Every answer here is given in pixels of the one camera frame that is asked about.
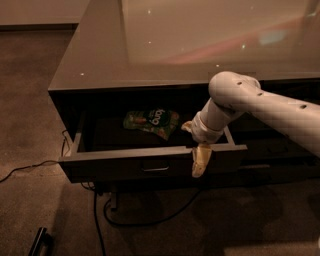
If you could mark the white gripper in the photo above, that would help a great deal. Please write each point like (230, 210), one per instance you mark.
(204, 130)

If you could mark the dark drawer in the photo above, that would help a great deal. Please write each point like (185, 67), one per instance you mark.
(309, 160)
(264, 174)
(104, 151)
(264, 142)

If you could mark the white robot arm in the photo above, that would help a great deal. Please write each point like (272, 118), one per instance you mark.
(231, 95)

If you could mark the grey drawer cabinet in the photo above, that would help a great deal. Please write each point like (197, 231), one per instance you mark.
(131, 55)

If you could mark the green snack bag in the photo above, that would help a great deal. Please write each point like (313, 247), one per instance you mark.
(159, 121)

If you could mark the metal cabinet leg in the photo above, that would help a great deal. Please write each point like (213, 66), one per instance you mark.
(113, 201)

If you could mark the black object at floor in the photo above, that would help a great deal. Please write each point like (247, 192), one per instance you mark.
(41, 240)

